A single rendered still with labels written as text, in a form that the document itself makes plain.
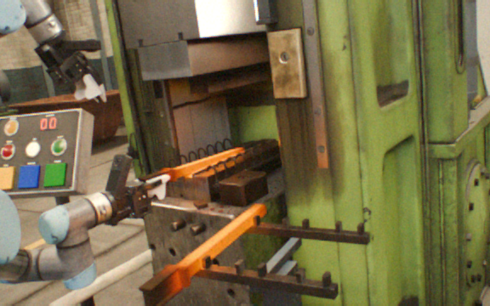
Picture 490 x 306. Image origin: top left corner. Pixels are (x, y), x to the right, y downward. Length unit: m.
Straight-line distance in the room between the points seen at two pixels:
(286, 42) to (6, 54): 9.40
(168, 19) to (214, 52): 0.16
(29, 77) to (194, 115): 9.09
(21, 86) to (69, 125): 8.87
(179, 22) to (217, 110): 0.54
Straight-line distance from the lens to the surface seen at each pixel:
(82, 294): 1.61
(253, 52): 1.45
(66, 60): 1.24
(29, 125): 1.72
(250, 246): 1.23
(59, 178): 1.57
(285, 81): 1.20
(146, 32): 1.34
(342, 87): 1.16
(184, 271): 0.85
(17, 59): 10.50
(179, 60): 1.26
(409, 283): 1.71
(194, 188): 1.33
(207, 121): 1.66
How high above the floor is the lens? 1.33
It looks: 13 degrees down
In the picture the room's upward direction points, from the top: 8 degrees counter-clockwise
